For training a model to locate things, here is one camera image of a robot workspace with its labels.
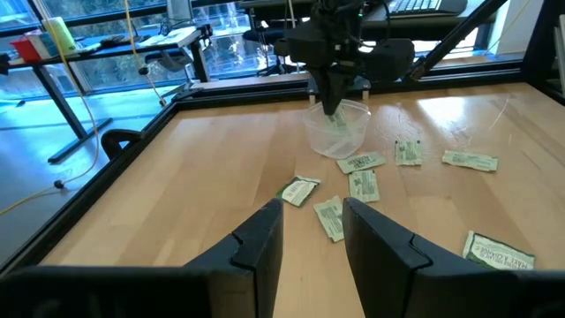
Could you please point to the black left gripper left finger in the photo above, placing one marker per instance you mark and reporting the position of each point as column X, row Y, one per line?
column 247, row 274

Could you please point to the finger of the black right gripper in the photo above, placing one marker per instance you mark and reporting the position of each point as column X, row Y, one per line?
column 322, row 86
column 342, row 86

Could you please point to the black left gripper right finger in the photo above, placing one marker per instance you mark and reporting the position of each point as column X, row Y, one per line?
column 379, row 265

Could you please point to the green white sweetener packet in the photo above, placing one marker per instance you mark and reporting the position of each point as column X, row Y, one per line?
column 470, row 160
column 299, row 191
column 330, row 218
column 408, row 153
column 499, row 252
column 361, row 161
column 364, row 186
column 339, row 119

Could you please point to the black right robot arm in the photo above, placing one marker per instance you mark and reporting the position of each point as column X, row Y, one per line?
column 335, row 11

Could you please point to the black office chair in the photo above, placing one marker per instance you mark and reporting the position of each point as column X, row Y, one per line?
column 265, row 35

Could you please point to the clear plastic container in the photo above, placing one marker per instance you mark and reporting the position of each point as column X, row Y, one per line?
column 353, row 137

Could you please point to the dark office desk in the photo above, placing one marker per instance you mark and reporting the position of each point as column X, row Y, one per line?
column 419, row 26

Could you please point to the black keyboard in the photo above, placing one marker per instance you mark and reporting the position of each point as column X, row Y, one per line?
column 424, row 5

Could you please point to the white papers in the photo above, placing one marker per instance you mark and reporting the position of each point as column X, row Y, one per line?
column 172, row 37

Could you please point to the black curved clamp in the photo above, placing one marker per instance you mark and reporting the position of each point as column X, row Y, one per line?
column 110, row 139

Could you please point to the yellow-green cylinder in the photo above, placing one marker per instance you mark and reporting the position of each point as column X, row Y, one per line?
column 62, row 35

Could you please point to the black-legged office desk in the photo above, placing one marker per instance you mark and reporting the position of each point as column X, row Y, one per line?
column 59, row 101

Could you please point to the white and blue box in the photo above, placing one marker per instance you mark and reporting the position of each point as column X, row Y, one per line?
column 44, row 44

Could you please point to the red box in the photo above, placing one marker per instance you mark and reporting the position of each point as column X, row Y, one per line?
column 24, row 50

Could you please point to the black diagonal frame strut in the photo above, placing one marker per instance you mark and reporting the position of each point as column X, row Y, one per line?
column 459, row 37

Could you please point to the black frame post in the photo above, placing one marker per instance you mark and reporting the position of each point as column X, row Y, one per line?
column 543, row 44

